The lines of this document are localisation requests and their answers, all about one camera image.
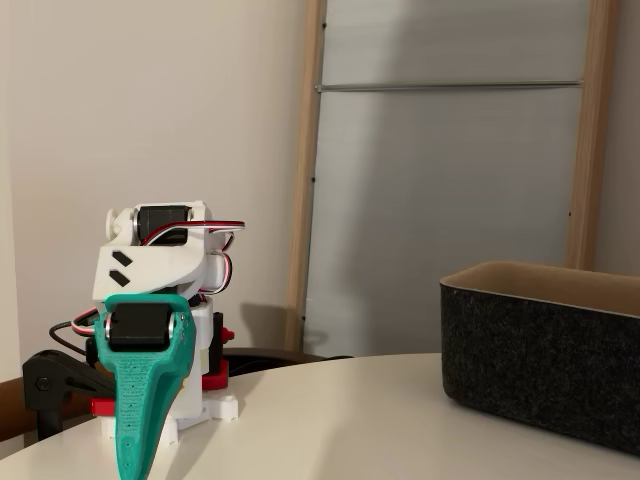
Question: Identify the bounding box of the black clamp with red pad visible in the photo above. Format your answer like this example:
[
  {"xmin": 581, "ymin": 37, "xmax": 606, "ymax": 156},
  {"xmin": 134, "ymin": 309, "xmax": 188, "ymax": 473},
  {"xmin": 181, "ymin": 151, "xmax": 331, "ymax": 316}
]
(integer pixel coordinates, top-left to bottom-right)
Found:
[
  {"xmin": 199, "ymin": 312, "xmax": 235, "ymax": 391},
  {"xmin": 21, "ymin": 349, "xmax": 119, "ymax": 442}
]

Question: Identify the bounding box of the dark grey felt bin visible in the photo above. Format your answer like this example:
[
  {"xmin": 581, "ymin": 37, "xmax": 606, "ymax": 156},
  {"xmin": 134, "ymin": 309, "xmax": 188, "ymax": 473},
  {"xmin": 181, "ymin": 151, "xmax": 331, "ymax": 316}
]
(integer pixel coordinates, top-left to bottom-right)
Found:
[{"xmin": 439, "ymin": 259, "xmax": 640, "ymax": 459}]

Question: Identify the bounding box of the black cable with grey plug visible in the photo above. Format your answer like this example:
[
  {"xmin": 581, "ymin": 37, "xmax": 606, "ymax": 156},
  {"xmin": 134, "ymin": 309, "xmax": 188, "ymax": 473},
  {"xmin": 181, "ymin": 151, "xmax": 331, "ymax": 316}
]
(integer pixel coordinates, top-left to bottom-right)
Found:
[{"xmin": 48, "ymin": 322, "xmax": 97, "ymax": 358}]

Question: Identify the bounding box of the thin metal rod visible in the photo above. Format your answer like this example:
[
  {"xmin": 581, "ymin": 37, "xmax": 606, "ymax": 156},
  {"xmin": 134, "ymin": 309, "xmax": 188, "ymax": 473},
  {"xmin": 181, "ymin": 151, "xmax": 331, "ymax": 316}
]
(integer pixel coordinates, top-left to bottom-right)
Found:
[{"xmin": 313, "ymin": 79, "xmax": 586, "ymax": 95}]

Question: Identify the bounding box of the red white black servo cable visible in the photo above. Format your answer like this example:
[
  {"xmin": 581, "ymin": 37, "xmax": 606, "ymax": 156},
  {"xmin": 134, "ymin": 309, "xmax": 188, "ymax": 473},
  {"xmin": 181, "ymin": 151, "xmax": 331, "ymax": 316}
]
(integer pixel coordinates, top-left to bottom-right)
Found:
[
  {"xmin": 142, "ymin": 218, "xmax": 247, "ymax": 247},
  {"xmin": 71, "ymin": 308, "xmax": 104, "ymax": 339},
  {"xmin": 204, "ymin": 232, "xmax": 237, "ymax": 296}
]

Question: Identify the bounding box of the light wooden frame post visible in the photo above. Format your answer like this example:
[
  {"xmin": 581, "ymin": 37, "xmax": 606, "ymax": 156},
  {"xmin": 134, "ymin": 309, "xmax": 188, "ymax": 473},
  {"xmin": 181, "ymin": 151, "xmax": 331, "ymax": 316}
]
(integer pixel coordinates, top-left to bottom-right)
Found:
[
  {"xmin": 284, "ymin": 0, "xmax": 329, "ymax": 354},
  {"xmin": 564, "ymin": 0, "xmax": 624, "ymax": 271}
]

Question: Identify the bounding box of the translucent grey frame panel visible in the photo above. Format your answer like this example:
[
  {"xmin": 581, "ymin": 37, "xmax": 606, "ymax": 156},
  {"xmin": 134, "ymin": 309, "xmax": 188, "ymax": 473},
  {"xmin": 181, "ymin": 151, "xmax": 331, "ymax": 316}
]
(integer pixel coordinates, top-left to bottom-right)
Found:
[{"xmin": 302, "ymin": 0, "xmax": 591, "ymax": 359}]

